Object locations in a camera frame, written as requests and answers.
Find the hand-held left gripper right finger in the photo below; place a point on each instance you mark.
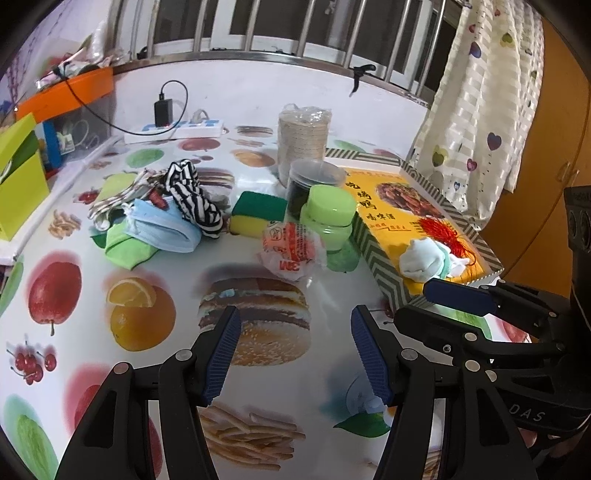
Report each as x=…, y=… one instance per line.
x=369, y=360

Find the white mask packet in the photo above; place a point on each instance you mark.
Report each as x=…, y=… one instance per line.
x=291, y=249

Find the wrapped stack of paper cups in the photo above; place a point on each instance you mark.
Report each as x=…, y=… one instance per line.
x=302, y=138

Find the blue carton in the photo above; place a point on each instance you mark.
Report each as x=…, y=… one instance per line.
x=51, y=147

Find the heart print white curtain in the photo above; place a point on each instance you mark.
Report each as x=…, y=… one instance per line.
x=485, y=101

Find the brown wooden cabinet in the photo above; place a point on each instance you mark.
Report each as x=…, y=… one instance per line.
x=554, y=115

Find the yellow printed gift box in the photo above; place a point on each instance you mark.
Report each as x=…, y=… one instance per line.
x=374, y=207

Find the light green plastic jar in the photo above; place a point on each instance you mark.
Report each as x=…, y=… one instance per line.
x=330, y=207

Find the green and yellow sponge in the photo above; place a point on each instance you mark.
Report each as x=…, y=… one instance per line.
x=256, y=210

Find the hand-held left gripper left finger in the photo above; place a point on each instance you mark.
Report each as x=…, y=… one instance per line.
x=224, y=355

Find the lime green cardboard box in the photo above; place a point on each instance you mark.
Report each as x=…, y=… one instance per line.
x=23, y=189

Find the blue face mask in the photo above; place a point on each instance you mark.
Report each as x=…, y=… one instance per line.
x=161, y=226

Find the black and white striped sock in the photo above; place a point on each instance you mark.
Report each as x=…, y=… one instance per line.
x=182, y=177
x=207, y=217

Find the orange lidded clear storage box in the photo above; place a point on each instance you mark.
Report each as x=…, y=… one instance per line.
x=69, y=92

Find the fruit print tablecloth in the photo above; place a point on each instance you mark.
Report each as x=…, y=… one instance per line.
x=152, y=350

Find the patterned green and white cloth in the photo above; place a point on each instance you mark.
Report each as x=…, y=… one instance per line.
x=115, y=187

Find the black charger plug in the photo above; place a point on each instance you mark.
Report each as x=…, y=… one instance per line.
x=163, y=110

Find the white and mint sock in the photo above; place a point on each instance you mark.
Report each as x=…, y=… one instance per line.
x=422, y=261

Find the green microfibre cloth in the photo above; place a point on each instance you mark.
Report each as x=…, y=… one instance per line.
x=129, y=251

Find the metal window railing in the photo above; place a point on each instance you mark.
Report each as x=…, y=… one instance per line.
x=277, y=55

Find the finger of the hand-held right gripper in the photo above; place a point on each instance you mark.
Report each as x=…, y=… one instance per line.
x=429, y=325
x=457, y=296

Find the white power strip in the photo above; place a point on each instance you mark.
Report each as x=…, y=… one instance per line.
x=198, y=128

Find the crumpled plastic bags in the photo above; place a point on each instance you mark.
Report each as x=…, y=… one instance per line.
x=99, y=48

